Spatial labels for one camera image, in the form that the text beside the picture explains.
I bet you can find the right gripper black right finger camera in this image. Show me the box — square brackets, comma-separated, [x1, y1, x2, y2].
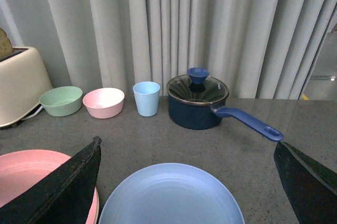
[273, 142, 336, 223]

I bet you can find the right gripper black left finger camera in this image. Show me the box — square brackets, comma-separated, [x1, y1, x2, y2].
[1, 137, 102, 223]

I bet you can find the pink plate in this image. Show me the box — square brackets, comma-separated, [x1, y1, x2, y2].
[1, 150, 98, 223]

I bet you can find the blue plate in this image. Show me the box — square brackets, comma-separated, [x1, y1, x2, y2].
[99, 163, 245, 223]

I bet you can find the green bowl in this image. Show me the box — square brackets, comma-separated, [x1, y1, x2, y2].
[39, 86, 83, 117]

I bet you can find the pink bowl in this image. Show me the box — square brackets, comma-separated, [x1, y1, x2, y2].
[83, 87, 125, 119]

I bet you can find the cream white toaster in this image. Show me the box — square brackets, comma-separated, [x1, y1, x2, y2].
[1, 47, 53, 128]

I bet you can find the light blue cup right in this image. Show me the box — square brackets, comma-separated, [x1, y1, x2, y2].
[133, 81, 161, 117]

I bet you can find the dark blue saucepan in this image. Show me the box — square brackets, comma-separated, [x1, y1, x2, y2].
[168, 96, 284, 142]

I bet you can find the glass pot lid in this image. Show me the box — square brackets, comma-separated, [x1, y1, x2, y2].
[166, 67, 229, 105]

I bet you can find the toast bread slice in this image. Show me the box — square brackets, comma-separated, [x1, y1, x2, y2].
[0, 28, 13, 59]

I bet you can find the grey curtain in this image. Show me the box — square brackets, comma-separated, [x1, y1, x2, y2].
[0, 0, 337, 100]

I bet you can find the white toaster cable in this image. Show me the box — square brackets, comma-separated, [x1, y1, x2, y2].
[21, 105, 44, 121]

